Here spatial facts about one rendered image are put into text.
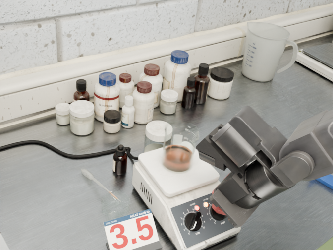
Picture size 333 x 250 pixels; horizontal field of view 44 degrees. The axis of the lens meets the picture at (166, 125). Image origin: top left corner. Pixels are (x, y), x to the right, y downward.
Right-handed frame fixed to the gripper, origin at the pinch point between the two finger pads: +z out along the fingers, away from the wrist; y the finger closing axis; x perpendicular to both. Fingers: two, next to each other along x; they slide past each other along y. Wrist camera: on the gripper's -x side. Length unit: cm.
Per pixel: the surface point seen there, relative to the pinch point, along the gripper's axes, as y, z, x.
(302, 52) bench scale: -83, 27, -10
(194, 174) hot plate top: -1.6, 1.3, -7.0
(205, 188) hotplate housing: -1.6, 1.7, -3.8
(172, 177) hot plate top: 2.0, 1.8, -9.4
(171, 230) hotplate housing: 8.6, 3.1, -2.8
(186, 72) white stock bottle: -31.1, 18.0, -27.2
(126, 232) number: 13.9, 5.9, -7.8
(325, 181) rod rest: -27.4, 4.6, 14.2
